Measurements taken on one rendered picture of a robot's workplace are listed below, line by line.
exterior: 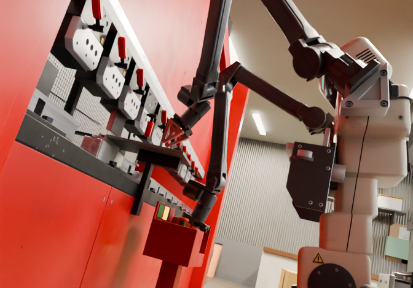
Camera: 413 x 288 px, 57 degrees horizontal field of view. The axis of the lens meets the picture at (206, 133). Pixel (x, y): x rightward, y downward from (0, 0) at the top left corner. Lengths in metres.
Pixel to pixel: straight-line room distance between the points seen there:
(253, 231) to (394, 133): 8.47
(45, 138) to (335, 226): 0.66
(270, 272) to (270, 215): 2.73
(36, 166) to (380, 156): 0.78
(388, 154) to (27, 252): 0.83
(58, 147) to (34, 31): 0.34
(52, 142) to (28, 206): 0.12
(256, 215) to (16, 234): 8.82
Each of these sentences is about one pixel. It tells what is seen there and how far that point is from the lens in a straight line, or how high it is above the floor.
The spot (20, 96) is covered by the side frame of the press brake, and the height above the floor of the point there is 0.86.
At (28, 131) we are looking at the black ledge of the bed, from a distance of 0.69.
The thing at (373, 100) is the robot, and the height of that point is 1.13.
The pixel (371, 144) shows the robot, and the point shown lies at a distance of 1.05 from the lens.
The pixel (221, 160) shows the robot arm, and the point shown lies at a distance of 1.41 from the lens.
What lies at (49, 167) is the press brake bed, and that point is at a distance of 0.77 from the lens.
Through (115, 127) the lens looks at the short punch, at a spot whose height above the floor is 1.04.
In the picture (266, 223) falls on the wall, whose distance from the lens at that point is 9.39.
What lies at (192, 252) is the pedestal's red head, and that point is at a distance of 1.29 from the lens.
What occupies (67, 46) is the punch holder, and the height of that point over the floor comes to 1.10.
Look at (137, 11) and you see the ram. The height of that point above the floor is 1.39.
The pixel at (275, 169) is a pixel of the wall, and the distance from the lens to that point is 9.59.
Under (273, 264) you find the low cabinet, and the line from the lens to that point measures 6.89.
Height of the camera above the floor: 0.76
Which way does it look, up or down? 15 degrees up
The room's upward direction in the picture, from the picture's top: 15 degrees clockwise
